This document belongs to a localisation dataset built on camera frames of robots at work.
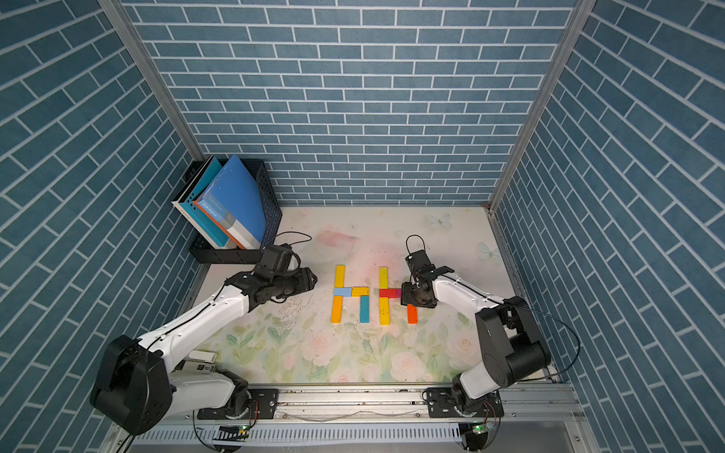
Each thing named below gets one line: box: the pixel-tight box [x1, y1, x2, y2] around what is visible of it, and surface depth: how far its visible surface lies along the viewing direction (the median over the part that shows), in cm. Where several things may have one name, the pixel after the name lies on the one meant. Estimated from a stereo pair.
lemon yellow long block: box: [378, 266, 388, 290], surface depth 101 cm
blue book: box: [197, 153, 268, 251], surface depth 94 cm
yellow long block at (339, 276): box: [334, 265, 346, 288], surface depth 101 cm
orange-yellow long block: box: [330, 295, 344, 324], surface depth 93 cm
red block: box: [378, 288, 398, 299], surface depth 96 cm
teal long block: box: [359, 295, 371, 323], surface depth 93 cm
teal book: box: [171, 155, 229, 251], surface depth 87 cm
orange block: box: [406, 303, 419, 325], surface depth 92 cm
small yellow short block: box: [351, 286, 370, 298], surface depth 96 cm
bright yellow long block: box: [379, 297, 390, 326], surface depth 91 cm
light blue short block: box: [333, 287, 353, 298], surface depth 98 cm
